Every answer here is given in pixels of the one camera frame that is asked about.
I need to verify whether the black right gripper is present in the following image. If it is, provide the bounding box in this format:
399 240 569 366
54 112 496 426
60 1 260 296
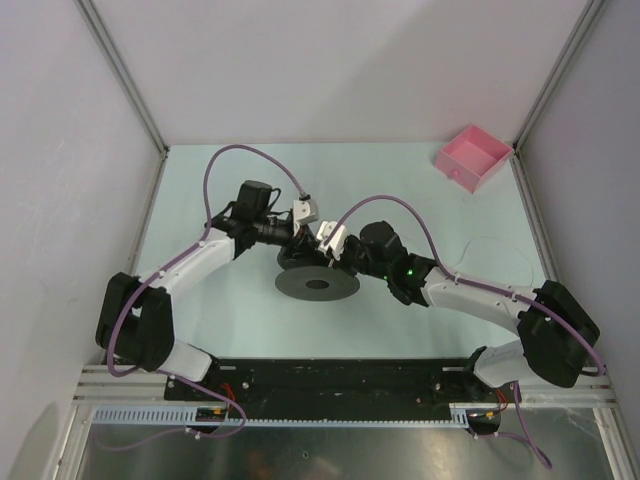
325 234 390 281

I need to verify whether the black cable spool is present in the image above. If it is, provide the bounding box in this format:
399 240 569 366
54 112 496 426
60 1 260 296
275 250 360 302

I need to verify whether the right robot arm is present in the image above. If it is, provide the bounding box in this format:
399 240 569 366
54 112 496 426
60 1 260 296
317 221 600 401

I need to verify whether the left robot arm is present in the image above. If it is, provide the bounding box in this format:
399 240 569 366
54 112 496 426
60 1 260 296
95 181 319 400

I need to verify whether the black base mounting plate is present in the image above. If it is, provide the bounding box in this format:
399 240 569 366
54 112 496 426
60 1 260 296
163 357 521 407

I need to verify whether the pink open box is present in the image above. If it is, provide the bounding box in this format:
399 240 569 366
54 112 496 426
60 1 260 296
435 125 513 193

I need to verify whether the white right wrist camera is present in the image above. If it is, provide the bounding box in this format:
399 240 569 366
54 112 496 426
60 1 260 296
316 221 349 261

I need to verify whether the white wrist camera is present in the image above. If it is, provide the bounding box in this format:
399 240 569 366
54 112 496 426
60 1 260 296
316 221 349 261
292 197 319 235

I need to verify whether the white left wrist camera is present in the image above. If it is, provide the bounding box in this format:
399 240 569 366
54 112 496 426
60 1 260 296
292 197 319 235

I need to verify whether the aluminium front rail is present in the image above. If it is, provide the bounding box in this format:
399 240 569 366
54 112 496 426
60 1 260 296
73 365 617 408

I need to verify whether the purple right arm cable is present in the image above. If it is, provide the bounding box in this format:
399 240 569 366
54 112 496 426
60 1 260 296
324 194 606 471

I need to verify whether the grey slotted cable duct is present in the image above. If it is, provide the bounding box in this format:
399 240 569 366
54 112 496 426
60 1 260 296
93 405 469 429

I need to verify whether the aluminium frame post left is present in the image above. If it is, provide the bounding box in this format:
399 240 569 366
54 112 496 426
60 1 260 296
73 0 169 156

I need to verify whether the aluminium frame post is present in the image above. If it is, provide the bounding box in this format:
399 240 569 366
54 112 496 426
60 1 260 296
513 0 611 155
73 0 169 156

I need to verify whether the aluminium frame post right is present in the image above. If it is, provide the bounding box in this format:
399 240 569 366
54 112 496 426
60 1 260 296
513 0 611 155

